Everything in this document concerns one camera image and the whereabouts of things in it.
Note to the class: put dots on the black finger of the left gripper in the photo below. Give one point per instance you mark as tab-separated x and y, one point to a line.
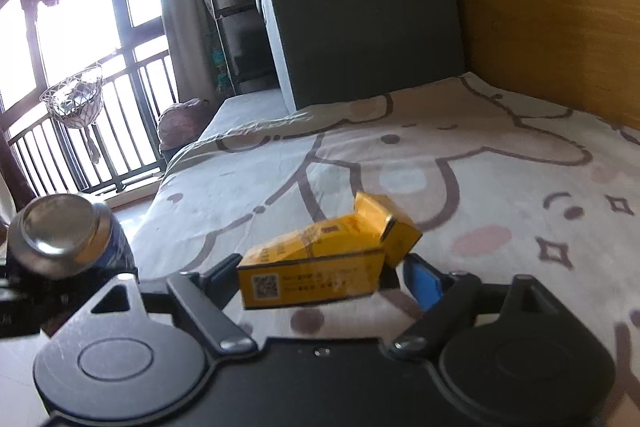
41	297

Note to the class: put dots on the wooden bed backboard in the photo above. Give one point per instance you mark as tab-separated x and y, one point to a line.
550	11

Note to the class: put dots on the dark storage box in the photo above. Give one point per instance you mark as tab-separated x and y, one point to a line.
328	51

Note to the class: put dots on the pink cushion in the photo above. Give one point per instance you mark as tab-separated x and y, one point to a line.
182	123

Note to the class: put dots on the grey curtain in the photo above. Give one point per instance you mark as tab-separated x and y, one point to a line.
187	30

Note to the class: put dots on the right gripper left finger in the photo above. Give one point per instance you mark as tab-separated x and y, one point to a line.
137	351

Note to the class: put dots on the blue drink can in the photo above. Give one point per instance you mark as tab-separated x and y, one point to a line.
63	235

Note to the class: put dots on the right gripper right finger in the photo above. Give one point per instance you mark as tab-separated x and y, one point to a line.
504	354

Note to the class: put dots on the hanging net basket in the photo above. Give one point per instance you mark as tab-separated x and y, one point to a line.
76	102

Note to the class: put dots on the black balcony railing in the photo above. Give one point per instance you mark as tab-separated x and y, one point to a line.
118	152

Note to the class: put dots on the cartoon print bed sheet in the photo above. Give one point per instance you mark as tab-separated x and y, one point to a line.
498	184

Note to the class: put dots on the yellow cigarette box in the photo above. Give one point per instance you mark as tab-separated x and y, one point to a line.
331	260

